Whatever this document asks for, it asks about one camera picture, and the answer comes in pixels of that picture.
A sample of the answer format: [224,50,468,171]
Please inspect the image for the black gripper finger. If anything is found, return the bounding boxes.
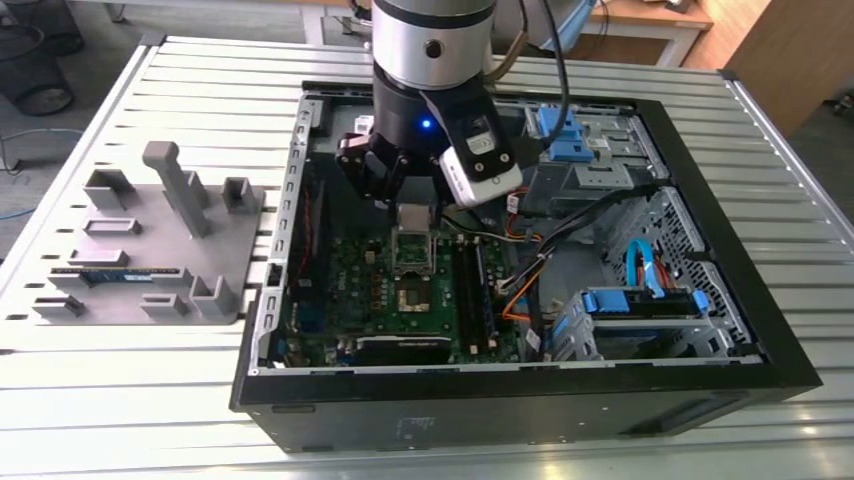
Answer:
[428,173,448,232]
[335,132,409,211]

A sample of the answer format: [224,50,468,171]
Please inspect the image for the silver CPU green edge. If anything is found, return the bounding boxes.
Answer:
[397,203,432,234]

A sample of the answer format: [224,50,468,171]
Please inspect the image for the metal socket cover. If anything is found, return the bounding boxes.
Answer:
[389,229,439,279]

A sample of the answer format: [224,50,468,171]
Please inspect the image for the CPU socket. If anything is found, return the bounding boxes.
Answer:
[393,279,439,315]

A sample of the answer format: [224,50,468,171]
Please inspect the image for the grey power supply unit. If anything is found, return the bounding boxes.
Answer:
[311,105,445,236]

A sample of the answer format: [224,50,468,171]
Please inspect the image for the RAM slot white clips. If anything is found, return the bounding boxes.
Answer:
[472,237,499,350]
[456,237,477,351]

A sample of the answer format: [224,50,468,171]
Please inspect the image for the green motherboard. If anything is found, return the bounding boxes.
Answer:
[285,219,528,366]

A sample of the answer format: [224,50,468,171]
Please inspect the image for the blue plastic drive latch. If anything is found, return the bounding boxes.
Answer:
[536,107,595,164]

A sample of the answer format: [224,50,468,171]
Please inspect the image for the grey metal drive cage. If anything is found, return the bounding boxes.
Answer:
[519,105,672,217]

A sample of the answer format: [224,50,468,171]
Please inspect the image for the black graphics card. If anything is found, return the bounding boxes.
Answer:
[352,333,452,366]

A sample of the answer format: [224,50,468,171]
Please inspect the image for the hard disk in blue carrier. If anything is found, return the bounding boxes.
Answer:
[580,288,708,320]

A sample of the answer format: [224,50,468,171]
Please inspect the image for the grey parts rack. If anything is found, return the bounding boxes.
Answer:
[29,141,268,326]

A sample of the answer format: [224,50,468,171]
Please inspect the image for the grey metal disk bay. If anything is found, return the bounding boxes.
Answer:
[544,287,766,364]

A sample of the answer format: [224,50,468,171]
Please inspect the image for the black PC case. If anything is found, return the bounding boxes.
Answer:
[229,79,823,454]

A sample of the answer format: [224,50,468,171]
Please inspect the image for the brown wooden cabinet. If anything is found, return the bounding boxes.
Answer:
[723,0,854,136]

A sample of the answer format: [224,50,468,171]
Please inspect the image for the yellow power wire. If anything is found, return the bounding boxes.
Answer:
[436,197,492,217]

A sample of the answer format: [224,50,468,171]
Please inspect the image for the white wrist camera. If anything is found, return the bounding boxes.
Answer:
[437,113,527,208]

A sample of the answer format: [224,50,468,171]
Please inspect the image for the red orange power wires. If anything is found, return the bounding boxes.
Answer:
[503,217,543,245]

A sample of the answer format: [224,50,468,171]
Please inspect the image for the thin red wire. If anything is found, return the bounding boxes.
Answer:
[299,174,319,281]

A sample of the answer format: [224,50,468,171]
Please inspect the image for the black cable bundle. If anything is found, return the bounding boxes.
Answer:
[496,183,675,296]

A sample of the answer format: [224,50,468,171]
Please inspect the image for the orange wire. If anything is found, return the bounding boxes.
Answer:
[499,279,539,324]

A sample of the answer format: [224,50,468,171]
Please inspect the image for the white frame table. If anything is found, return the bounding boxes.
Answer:
[299,0,372,49]

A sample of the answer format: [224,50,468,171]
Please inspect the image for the thick black cable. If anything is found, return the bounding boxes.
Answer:
[536,0,573,132]

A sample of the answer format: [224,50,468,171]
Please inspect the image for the blue flat data wire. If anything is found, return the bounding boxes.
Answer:
[625,239,662,300]

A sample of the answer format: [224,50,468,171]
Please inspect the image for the red flat data wire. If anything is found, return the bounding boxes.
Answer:
[650,253,676,296]

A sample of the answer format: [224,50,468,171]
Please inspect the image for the wooden desk white frame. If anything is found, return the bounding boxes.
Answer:
[579,0,715,69]

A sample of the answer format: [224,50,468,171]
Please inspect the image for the grey floor cable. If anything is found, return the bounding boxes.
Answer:
[0,127,85,176]

